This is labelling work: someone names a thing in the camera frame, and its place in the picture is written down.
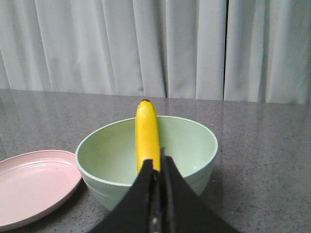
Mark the pink plate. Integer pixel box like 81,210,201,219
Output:
0,150,82,232

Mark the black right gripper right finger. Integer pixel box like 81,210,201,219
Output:
159,148,238,233

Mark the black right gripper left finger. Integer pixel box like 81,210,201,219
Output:
91,160,154,233

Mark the white curtain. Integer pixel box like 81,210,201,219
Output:
0,0,311,104

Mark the yellow banana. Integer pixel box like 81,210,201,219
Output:
135,100,160,172

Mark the green bowl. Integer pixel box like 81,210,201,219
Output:
75,116,218,211

